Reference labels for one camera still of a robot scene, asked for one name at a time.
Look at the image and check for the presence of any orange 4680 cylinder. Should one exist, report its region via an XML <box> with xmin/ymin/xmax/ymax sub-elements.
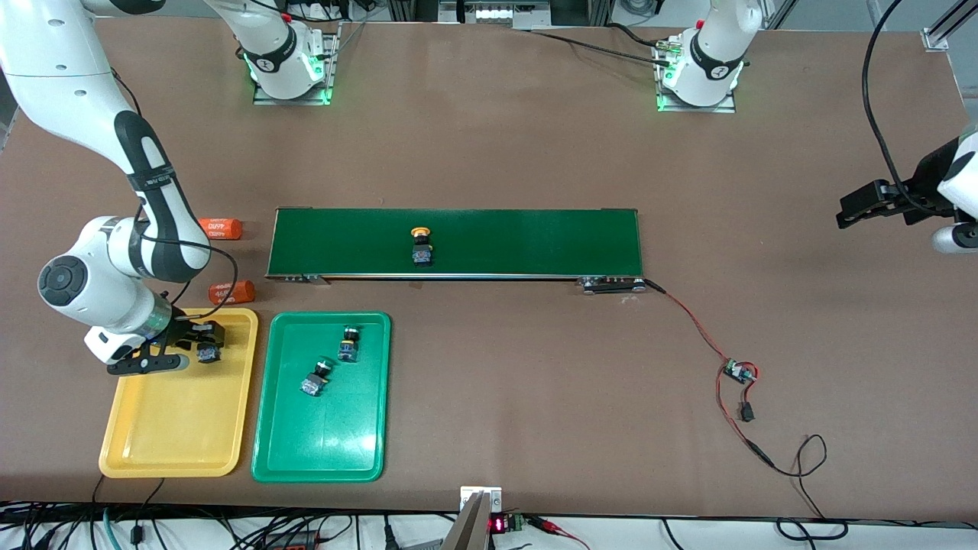
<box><xmin>197</xmin><ymin>218</ymin><xmax>244</xmax><ymax>241</ymax></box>
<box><xmin>209</xmin><ymin>280</ymin><xmax>256</xmax><ymax>306</ymax></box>

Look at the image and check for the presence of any yellow plastic tray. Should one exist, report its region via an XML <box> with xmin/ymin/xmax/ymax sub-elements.
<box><xmin>98</xmin><ymin>308</ymin><xmax>259</xmax><ymax>479</ymax></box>

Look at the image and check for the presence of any green plastic tray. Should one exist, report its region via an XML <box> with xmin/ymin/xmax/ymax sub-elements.
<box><xmin>251</xmin><ymin>311</ymin><xmax>392</xmax><ymax>484</ymax></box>

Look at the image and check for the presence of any green conveyor belt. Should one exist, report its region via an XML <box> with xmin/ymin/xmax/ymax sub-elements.
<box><xmin>264</xmin><ymin>206</ymin><xmax>647</xmax><ymax>296</ymax></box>

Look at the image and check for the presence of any red clip lead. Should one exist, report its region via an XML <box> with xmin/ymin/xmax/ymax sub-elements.
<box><xmin>526</xmin><ymin>515</ymin><xmax>591</xmax><ymax>550</ymax></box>

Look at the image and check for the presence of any equipment rack behind table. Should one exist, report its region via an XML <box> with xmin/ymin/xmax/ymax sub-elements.
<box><xmin>386</xmin><ymin>0</ymin><xmax>612</xmax><ymax>31</ymax></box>

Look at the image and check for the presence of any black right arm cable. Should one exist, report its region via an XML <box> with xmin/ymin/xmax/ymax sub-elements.
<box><xmin>111</xmin><ymin>69</ymin><xmax>239</xmax><ymax>322</ymax></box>

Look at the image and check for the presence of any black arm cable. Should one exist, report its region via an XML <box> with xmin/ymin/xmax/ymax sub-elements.
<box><xmin>862</xmin><ymin>0</ymin><xmax>937</xmax><ymax>216</ymax></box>
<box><xmin>111</xmin><ymin>69</ymin><xmax>239</xmax><ymax>322</ymax></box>

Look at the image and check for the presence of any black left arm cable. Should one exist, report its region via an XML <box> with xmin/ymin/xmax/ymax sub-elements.
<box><xmin>862</xmin><ymin>0</ymin><xmax>937</xmax><ymax>216</ymax></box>

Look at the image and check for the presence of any aluminium frame profile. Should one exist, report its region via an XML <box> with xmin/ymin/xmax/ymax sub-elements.
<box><xmin>922</xmin><ymin>0</ymin><xmax>978</xmax><ymax>53</ymax></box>

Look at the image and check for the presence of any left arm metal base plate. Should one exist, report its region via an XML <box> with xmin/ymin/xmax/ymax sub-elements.
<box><xmin>656</xmin><ymin>38</ymin><xmax>738</xmax><ymax>114</ymax></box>

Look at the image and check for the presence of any red and black wire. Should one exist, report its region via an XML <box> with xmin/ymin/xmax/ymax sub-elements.
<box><xmin>644</xmin><ymin>279</ymin><xmax>776</xmax><ymax>468</ymax></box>

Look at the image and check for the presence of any thin black looped cable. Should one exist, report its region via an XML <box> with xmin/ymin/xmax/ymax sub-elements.
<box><xmin>768</xmin><ymin>434</ymin><xmax>849</xmax><ymax>540</ymax></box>

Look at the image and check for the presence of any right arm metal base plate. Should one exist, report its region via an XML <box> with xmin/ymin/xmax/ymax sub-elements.
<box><xmin>252</xmin><ymin>31</ymin><xmax>342</xmax><ymax>106</ymax></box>

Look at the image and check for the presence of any black cable on table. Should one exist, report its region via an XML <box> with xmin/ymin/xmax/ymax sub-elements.
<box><xmin>527</xmin><ymin>23</ymin><xmax>673</xmax><ymax>66</ymax></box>

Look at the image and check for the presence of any grey mount bar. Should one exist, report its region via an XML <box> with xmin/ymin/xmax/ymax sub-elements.
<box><xmin>441</xmin><ymin>491</ymin><xmax>491</xmax><ymax>550</ymax></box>

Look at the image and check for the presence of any silver mount bracket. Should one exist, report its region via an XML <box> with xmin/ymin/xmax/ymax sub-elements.
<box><xmin>459</xmin><ymin>486</ymin><xmax>504</xmax><ymax>514</ymax></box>

